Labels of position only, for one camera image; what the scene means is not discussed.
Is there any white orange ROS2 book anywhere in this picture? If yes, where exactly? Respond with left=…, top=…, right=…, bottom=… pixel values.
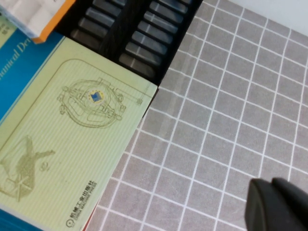
left=0, top=0, right=77, bottom=45

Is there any yellow blue mechanisms book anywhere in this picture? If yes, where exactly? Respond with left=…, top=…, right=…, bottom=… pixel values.
left=0, top=23, right=160, bottom=231

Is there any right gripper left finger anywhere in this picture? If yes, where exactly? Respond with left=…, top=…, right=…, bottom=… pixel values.
left=245, top=178, right=297, bottom=231

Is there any black plastic book stand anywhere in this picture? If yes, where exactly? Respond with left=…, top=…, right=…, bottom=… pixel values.
left=54, top=0, right=205, bottom=87

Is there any red book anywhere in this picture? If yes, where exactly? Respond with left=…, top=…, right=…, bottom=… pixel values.
left=81, top=196, right=101, bottom=231

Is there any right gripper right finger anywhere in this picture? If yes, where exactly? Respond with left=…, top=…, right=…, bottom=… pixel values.
left=271, top=177, right=308, bottom=231

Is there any grey white-grid tablecloth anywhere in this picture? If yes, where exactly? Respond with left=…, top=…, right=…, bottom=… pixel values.
left=81, top=0, right=308, bottom=231

